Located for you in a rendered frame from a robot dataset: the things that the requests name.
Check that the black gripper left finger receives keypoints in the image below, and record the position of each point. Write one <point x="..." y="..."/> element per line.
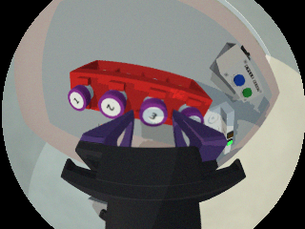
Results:
<point x="108" y="133"/>

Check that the purple screw cap with white numbered dot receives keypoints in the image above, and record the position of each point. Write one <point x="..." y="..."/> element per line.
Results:
<point x="153" y="112"/>

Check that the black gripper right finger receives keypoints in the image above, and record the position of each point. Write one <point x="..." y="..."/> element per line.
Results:
<point x="209" y="141"/>

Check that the grey flat mat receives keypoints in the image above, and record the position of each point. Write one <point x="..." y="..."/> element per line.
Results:
<point x="167" y="35"/>

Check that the purple screw cap with white number 2 dot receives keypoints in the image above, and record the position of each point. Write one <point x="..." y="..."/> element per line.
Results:
<point x="112" y="104"/>

